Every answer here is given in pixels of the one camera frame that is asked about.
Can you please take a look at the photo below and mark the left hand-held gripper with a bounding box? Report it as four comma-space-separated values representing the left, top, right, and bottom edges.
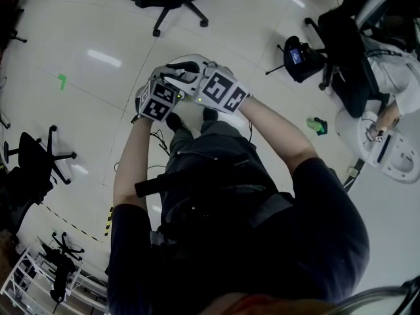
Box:
135, 64, 183, 123

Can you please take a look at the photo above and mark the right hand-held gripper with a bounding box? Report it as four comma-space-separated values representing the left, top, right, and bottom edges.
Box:
159, 53, 252, 115

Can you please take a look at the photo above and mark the person's right forearm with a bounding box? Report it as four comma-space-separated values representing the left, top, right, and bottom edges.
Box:
238, 96, 320, 177

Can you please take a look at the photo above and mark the person's left forearm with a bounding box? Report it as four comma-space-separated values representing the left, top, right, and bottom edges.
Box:
113, 116, 155, 209

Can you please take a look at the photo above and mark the person's right black shoe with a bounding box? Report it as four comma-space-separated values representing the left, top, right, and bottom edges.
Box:
202, 107, 219, 123

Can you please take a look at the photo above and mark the person's black shoe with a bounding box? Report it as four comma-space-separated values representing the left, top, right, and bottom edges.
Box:
165, 112, 185, 133
202, 107, 219, 123

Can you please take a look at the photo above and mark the person's left black shoe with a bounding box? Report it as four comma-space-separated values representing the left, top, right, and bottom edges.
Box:
165, 112, 185, 133

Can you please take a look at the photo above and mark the black chest harness pack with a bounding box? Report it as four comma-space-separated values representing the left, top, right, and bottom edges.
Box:
134, 149, 295, 252

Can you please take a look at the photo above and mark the blue cloth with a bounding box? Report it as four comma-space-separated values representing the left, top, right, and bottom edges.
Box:
314, 118, 329, 137

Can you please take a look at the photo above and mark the grey black office chair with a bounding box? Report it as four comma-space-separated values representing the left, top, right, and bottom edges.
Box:
304, 0, 394, 119

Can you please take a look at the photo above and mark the yellow black floor tape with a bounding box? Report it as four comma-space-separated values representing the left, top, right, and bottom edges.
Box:
104, 206, 114, 237

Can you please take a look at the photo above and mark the person's navy shirt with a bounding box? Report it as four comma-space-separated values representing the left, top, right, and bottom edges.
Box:
106, 157, 371, 315

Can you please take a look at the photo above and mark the white toilet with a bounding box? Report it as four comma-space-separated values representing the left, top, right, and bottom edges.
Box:
334, 108, 420, 185

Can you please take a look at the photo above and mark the person's face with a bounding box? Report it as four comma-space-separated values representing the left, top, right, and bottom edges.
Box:
199, 292, 335, 315

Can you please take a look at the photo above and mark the black camera on tripod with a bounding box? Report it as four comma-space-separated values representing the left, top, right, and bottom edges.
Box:
264, 35, 326, 84

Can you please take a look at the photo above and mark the white wire rack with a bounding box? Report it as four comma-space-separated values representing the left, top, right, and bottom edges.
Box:
0, 244, 109, 315

